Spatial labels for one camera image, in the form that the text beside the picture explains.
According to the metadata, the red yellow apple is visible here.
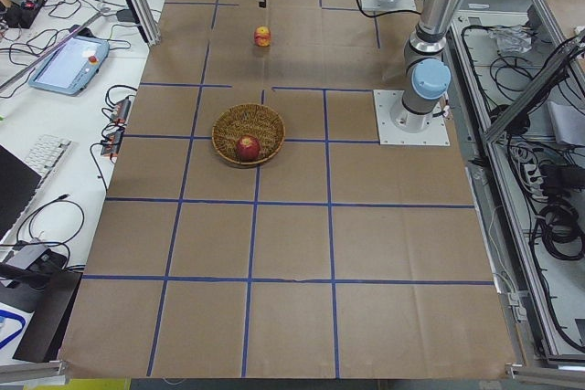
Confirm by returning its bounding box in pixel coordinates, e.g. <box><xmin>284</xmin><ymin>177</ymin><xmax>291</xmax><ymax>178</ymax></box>
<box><xmin>253</xmin><ymin>26</ymin><xmax>271</xmax><ymax>47</ymax></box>

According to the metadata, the woven wicker basket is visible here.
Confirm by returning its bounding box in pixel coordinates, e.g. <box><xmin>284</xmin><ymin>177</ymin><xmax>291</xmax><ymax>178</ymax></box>
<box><xmin>211</xmin><ymin>103</ymin><xmax>285</xmax><ymax>167</ymax></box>

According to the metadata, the dark red apple in basket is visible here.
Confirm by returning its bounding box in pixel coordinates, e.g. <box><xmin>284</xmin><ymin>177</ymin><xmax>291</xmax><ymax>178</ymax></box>
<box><xmin>236</xmin><ymin>135</ymin><xmax>261</xmax><ymax>162</ymax></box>

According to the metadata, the blue teach pendant tablet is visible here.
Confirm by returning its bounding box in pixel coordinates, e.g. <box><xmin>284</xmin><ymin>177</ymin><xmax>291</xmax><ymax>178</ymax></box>
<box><xmin>27</xmin><ymin>37</ymin><xmax>110</xmax><ymax>96</ymax></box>

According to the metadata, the white keyboard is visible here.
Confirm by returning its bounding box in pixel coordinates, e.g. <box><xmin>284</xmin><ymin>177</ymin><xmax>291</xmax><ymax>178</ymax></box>
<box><xmin>24</xmin><ymin>134</ymin><xmax>72</xmax><ymax>190</ymax></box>

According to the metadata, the black laptop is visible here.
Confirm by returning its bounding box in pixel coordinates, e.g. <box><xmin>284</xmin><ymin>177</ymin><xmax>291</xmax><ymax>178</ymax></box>
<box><xmin>0</xmin><ymin>146</ymin><xmax>41</xmax><ymax>237</ymax></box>

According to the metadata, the black box on desk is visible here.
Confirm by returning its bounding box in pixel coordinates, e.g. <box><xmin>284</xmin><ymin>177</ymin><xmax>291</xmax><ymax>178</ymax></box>
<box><xmin>13</xmin><ymin>271</ymin><xmax>81</xmax><ymax>363</ymax></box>

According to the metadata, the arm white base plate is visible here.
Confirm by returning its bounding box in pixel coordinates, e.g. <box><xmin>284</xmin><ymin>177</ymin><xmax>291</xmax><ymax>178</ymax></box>
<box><xmin>373</xmin><ymin>90</ymin><xmax>450</xmax><ymax>147</ymax></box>
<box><xmin>360</xmin><ymin>0</ymin><xmax>417</xmax><ymax>13</ymax></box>

